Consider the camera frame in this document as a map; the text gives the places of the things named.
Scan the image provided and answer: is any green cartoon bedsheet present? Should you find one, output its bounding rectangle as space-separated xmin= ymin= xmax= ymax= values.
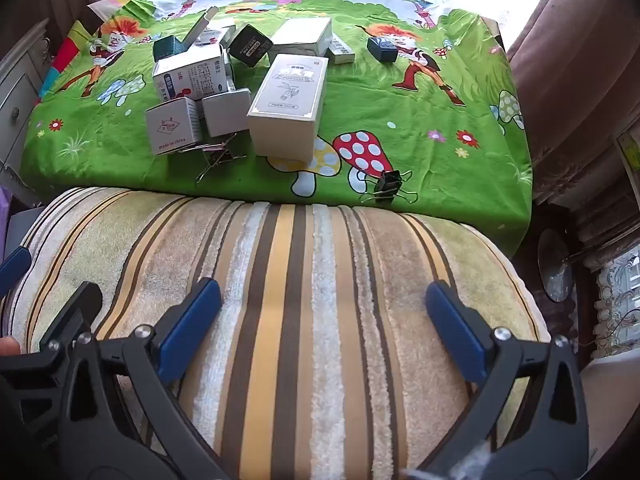
xmin=18 ymin=0 xmax=535 ymax=256

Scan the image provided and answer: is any left hand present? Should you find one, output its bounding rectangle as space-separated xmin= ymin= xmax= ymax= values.
xmin=0 ymin=336 xmax=21 ymax=356

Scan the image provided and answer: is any pink binder clip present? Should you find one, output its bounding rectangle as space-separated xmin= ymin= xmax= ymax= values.
xmin=179 ymin=132 xmax=245 ymax=184

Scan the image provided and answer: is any cream dresser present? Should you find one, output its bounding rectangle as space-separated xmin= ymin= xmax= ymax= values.
xmin=0 ymin=18 xmax=51 ymax=207

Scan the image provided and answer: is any small white cube box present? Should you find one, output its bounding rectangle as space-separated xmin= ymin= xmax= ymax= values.
xmin=202 ymin=88 xmax=253 ymax=138

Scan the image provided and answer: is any white made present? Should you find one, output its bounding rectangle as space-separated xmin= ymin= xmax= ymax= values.
xmin=145 ymin=96 xmax=203 ymax=155

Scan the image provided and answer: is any white medicine box red figure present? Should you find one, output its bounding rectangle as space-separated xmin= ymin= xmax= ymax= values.
xmin=152 ymin=44 xmax=230 ymax=102

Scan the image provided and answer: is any black product box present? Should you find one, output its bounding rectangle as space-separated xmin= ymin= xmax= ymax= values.
xmin=228 ymin=24 xmax=273 ymax=67

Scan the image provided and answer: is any white ointment box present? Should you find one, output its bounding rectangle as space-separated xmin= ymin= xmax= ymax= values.
xmin=182 ymin=6 xmax=219 ymax=50

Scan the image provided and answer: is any black binder clip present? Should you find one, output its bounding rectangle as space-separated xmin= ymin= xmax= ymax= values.
xmin=359 ymin=170 xmax=419 ymax=205

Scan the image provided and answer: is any narrow white red-text box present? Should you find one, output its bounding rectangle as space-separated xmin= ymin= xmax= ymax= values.
xmin=326 ymin=34 xmax=356 ymax=65

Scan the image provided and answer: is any striped towel cushion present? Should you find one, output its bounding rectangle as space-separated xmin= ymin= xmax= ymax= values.
xmin=1 ymin=188 xmax=550 ymax=479

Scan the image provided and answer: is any white box pink stain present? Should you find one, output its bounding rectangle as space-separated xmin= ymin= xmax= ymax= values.
xmin=268 ymin=16 xmax=332 ymax=62

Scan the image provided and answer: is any brown curtain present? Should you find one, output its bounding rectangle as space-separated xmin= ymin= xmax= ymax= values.
xmin=508 ymin=0 xmax=639 ymax=209

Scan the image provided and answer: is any tall cream box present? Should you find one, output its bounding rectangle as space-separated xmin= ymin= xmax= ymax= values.
xmin=247 ymin=54 xmax=328 ymax=164

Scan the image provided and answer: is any small dark blue box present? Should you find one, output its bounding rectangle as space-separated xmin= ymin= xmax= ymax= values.
xmin=367 ymin=37 xmax=398 ymax=64

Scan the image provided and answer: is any teal patterned box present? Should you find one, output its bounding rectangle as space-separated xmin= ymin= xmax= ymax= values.
xmin=152 ymin=35 xmax=188 ymax=62

